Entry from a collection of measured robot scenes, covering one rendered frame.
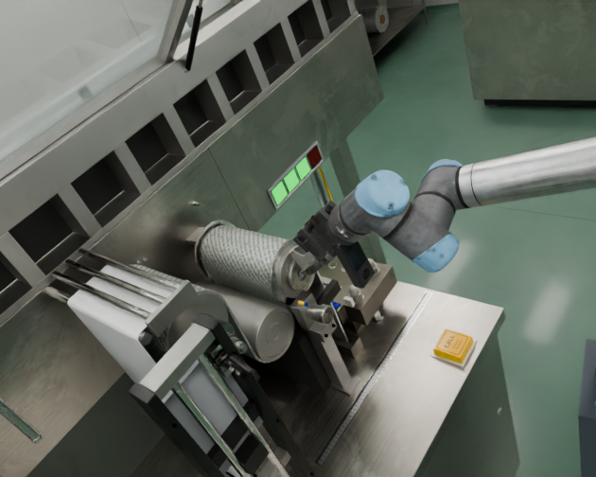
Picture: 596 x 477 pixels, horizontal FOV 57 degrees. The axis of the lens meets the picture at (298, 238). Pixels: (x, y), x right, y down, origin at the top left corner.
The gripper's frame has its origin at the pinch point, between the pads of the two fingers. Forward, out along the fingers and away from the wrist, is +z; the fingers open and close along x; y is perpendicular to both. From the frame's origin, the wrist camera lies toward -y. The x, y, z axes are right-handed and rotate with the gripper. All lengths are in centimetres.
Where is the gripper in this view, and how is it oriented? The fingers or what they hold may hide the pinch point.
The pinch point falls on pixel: (312, 265)
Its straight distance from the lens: 115.8
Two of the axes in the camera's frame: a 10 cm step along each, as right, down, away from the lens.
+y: -7.3, -6.8, -0.4
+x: -5.7, 6.5, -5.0
